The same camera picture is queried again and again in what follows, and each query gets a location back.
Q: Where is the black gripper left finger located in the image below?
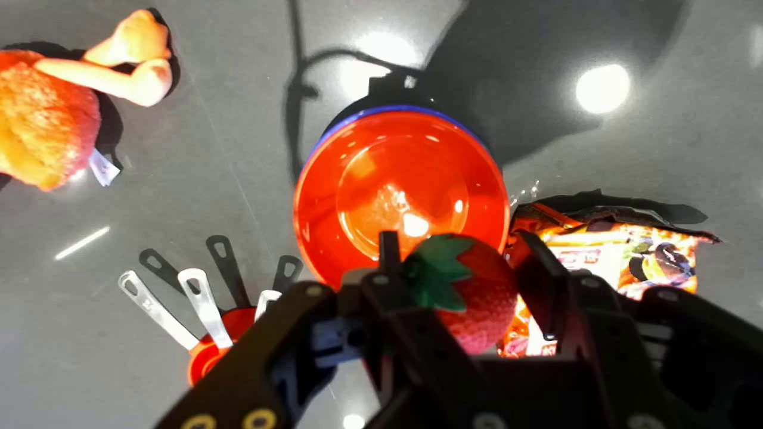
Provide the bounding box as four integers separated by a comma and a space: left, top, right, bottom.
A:
337, 228, 479, 429

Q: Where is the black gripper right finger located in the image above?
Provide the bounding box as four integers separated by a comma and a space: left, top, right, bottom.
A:
510, 228, 678, 429

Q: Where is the red toy strawberry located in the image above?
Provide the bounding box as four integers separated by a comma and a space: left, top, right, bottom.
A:
402, 234, 518, 354

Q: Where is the red bowl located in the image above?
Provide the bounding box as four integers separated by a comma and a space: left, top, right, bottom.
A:
294, 75, 507, 286

